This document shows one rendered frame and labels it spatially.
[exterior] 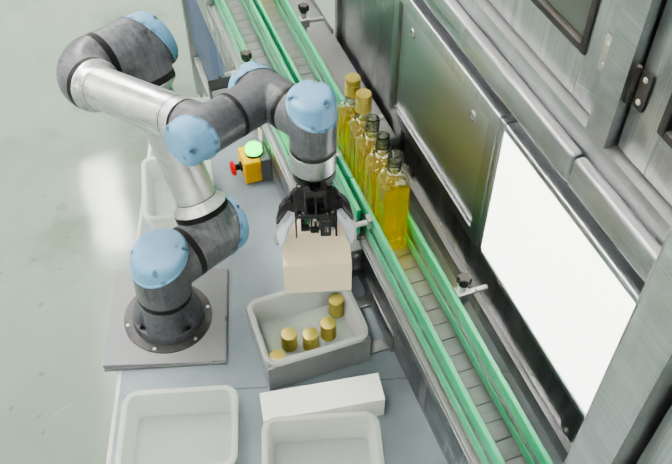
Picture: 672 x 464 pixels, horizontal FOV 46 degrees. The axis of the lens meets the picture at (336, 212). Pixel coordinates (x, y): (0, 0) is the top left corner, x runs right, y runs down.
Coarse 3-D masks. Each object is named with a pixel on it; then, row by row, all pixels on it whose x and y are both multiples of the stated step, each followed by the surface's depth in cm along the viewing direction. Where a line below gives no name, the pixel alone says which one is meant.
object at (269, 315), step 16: (256, 304) 169; (272, 304) 171; (288, 304) 173; (304, 304) 175; (320, 304) 177; (352, 304) 169; (256, 320) 166; (272, 320) 174; (288, 320) 175; (304, 320) 175; (320, 320) 175; (336, 320) 175; (352, 320) 171; (256, 336) 163; (272, 336) 172; (336, 336) 172; (352, 336) 172; (288, 352) 169; (304, 352) 161; (320, 352) 161
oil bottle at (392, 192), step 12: (384, 168) 161; (384, 180) 160; (396, 180) 159; (408, 180) 160; (384, 192) 160; (396, 192) 161; (408, 192) 162; (384, 204) 163; (396, 204) 163; (408, 204) 165; (384, 216) 165; (396, 216) 166; (384, 228) 168; (396, 228) 169; (396, 240) 172
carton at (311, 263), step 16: (288, 240) 143; (304, 240) 143; (320, 240) 143; (336, 240) 143; (288, 256) 141; (304, 256) 141; (320, 256) 141; (336, 256) 141; (288, 272) 140; (304, 272) 140; (320, 272) 141; (336, 272) 141; (288, 288) 143; (304, 288) 144; (320, 288) 144; (336, 288) 144
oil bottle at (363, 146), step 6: (360, 138) 168; (366, 138) 167; (360, 144) 168; (366, 144) 167; (372, 144) 166; (360, 150) 168; (366, 150) 167; (360, 156) 169; (360, 162) 171; (360, 168) 172; (360, 174) 173; (360, 180) 174; (360, 186) 175
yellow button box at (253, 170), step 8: (240, 152) 204; (264, 152) 204; (240, 160) 205; (248, 160) 202; (256, 160) 202; (264, 160) 202; (248, 168) 202; (256, 168) 203; (264, 168) 204; (248, 176) 204; (256, 176) 205; (264, 176) 206
